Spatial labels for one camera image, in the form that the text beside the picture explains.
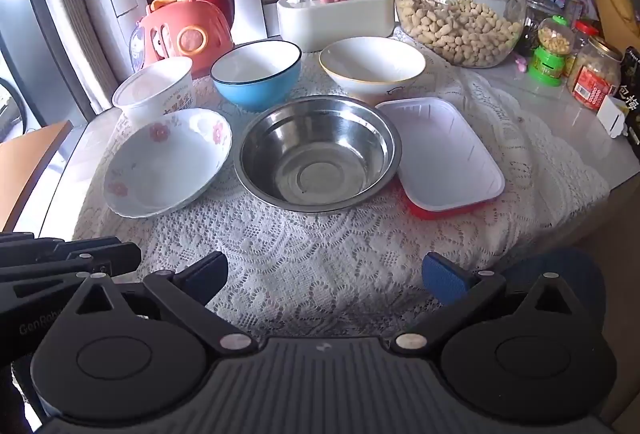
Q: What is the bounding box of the green candy dispenser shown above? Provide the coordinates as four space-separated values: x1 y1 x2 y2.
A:
529 15 573 87

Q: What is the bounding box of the white paper bowl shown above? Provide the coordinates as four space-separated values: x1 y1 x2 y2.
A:
111 56 195 127

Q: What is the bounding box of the pink toy basket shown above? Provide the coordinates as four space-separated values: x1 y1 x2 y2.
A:
137 0 235 80

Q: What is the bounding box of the small white box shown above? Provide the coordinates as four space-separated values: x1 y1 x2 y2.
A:
596 95 630 138

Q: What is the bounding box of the stainless steel bowl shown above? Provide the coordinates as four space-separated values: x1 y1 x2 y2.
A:
234 95 402 213

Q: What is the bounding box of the white rectangular tray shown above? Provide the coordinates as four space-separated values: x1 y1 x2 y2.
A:
375 96 506 220

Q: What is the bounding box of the blue bowl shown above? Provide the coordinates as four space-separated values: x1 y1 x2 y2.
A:
210 39 303 113

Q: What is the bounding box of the plastic jar with red lid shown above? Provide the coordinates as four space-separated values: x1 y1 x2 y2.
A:
565 20 600 80

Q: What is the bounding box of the white bowl with yellow rim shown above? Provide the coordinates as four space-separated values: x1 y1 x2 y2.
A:
318 36 427 105

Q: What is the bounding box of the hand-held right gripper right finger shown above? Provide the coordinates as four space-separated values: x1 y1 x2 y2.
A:
392 251 576 357

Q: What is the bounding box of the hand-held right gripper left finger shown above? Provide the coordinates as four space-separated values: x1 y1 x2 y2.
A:
75 251 258 357

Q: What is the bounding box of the translucent blue plastic bag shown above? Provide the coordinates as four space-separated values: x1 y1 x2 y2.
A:
129 24 151 72

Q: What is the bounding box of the plastic jar with red label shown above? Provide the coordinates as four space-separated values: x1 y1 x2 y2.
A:
570 36 623 111

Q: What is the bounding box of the black snack package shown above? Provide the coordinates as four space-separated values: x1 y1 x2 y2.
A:
617 46 640 145

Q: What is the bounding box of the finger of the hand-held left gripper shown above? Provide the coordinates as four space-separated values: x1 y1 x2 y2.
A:
0 242 143 300
0 233 124 263

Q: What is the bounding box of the white floral plate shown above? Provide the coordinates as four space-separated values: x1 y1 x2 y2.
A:
103 108 233 218

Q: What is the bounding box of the white storage box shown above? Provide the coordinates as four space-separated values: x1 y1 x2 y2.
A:
276 0 396 53

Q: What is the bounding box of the small glass jar with lid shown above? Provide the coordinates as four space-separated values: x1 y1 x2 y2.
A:
522 0 566 57

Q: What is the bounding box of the washing machine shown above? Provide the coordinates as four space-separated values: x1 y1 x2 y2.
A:
0 81 26 142

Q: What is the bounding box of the white lace tablecloth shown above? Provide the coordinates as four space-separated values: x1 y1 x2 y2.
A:
72 26 613 340

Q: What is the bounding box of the wooden table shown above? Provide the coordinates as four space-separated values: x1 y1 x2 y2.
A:
0 120 74 235

